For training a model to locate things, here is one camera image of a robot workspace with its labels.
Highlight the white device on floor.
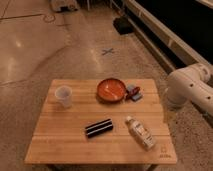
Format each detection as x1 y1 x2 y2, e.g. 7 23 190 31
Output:
50 0 78 12

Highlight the black box on floor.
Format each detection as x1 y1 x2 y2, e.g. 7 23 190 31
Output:
113 17 133 35

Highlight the translucent plastic cup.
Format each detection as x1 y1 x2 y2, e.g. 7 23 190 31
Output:
55 86 72 108

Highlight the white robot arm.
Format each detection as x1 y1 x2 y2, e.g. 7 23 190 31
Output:
165 63 213 117

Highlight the black floor cable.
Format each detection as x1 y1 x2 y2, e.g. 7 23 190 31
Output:
0 12 73 28

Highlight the orange bowl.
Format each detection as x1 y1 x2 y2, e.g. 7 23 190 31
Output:
97 78 126 102

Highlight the white plastic bottle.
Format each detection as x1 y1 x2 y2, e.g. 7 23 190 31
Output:
125 116 156 150

